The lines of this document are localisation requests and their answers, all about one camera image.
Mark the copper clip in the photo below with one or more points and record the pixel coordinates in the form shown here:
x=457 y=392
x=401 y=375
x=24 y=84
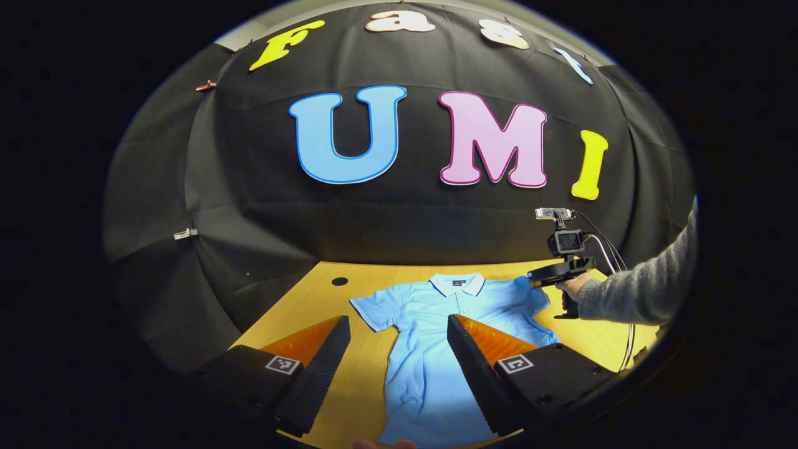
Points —
x=206 y=85

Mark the black backdrop cloth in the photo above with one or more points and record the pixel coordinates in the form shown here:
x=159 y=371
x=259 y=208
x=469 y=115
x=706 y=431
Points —
x=386 y=212

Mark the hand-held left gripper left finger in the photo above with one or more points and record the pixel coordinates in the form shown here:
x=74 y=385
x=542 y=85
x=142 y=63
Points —
x=318 y=374

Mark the white clip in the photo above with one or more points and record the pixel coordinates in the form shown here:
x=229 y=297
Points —
x=185 y=234

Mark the light blue T-shirt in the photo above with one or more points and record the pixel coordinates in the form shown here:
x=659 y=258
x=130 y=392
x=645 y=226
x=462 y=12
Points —
x=430 y=312

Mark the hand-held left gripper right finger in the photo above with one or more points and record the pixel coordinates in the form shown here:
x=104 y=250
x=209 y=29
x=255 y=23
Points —
x=477 y=374

